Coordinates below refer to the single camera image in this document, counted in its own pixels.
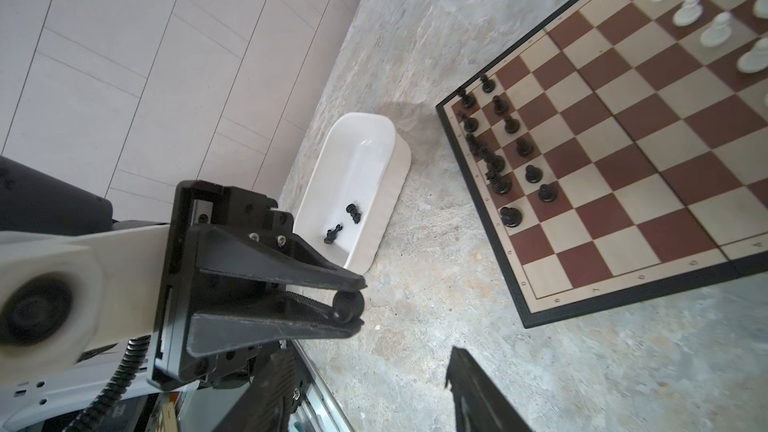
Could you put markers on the folding chess board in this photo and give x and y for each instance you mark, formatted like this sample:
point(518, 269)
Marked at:
point(635, 136)

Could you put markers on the black chess king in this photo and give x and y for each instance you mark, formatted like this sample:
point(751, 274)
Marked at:
point(500, 184)

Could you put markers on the black chess queen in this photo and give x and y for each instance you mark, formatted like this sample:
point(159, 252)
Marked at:
point(511, 217)

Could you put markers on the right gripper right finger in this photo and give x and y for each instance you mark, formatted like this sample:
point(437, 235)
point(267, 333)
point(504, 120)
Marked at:
point(478, 403)

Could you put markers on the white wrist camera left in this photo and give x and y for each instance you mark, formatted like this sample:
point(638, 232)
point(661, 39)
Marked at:
point(64, 295)

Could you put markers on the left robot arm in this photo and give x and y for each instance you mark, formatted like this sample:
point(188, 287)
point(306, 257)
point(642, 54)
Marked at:
point(34, 202)

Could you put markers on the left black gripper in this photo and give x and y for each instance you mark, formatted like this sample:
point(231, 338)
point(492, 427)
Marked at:
point(222, 301)

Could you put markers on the white plastic tray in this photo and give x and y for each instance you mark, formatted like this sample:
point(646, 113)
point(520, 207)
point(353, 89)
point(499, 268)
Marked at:
point(353, 190)

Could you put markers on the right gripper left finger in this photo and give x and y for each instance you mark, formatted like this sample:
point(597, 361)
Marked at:
point(269, 401)

